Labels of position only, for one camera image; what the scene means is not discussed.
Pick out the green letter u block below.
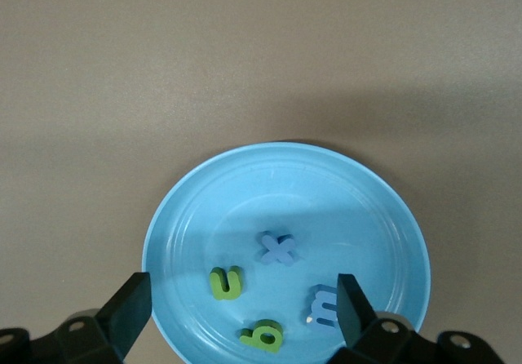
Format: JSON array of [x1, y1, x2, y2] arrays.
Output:
[[209, 265, 245, 302]]

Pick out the brown table mat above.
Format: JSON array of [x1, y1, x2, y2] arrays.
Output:
[[0, 0, 522, 364]]

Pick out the blue plate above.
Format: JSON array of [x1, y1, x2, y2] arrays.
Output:
[[141, 141, 432, 364]]

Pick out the green lowercase b block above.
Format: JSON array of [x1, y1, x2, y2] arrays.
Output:
[[238, 318, 285, 355]]

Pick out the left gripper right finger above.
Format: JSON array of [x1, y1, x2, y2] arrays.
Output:
[[332, 273, 507, 364]]

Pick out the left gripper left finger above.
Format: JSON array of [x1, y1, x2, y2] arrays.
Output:
[[0, 272, 152, 364]]

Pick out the blue letter m block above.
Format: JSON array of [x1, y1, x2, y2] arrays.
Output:
[[303, 283, 342, 333]]

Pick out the blue letter x block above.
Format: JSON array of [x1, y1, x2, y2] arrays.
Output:
[[255, 230, 298, 268]]

